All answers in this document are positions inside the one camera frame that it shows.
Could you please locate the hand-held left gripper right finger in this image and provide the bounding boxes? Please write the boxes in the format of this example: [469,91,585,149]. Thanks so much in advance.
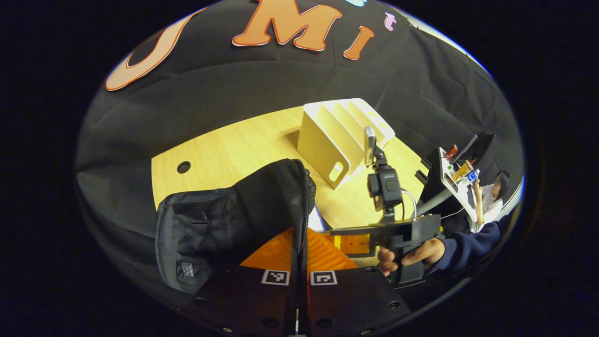
[307,228,412,336]

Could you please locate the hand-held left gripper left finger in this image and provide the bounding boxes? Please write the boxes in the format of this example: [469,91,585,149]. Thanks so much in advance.
[180,227,300,337]

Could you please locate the white bookshelf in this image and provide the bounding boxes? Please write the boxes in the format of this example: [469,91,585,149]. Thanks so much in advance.
[297,97,396,190]

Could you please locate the black schoolbag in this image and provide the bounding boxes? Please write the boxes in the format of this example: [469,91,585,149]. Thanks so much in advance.
[155,158,323,295]

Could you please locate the white cluttered desk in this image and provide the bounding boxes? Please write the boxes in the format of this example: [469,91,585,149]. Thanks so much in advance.
[438,146,482,223]

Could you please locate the black monitor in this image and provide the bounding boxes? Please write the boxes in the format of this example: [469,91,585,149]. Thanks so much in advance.
[456,131,497,165]

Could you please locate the black backdrop cloth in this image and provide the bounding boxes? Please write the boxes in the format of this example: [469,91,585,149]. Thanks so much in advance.
[75,0,525,300]

